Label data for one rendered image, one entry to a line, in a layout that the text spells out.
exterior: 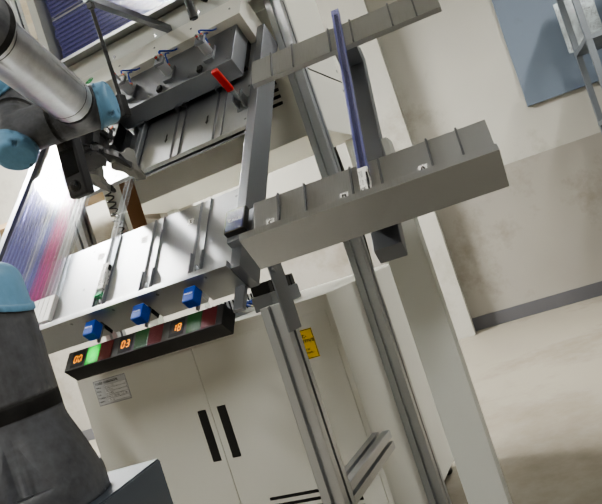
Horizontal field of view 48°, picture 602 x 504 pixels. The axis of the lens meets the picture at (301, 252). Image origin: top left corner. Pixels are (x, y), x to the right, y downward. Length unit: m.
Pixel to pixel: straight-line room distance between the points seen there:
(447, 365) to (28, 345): 0.66
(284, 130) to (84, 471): 1.28
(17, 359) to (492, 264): 3.80
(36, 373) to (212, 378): 0.95
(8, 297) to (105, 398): 1.12
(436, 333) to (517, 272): 3.20
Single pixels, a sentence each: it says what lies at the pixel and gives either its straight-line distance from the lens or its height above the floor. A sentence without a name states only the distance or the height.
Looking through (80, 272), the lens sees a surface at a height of 0.81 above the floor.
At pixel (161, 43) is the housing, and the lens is 1.72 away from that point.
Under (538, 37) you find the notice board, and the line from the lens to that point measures 4.37.
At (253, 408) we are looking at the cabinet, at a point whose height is 0.43.
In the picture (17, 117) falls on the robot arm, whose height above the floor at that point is 1.07.
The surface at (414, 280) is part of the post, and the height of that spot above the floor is 0.61.
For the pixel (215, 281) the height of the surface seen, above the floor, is 0.71.
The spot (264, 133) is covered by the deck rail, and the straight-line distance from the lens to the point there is 1.39.
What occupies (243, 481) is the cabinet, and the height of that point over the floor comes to 0.27.
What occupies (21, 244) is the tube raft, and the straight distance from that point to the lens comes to 1.65.
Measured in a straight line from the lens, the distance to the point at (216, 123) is 1.47.
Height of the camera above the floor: 0.68
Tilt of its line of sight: 2 degrees up
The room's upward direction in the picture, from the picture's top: 18 degrees counter-clockwise
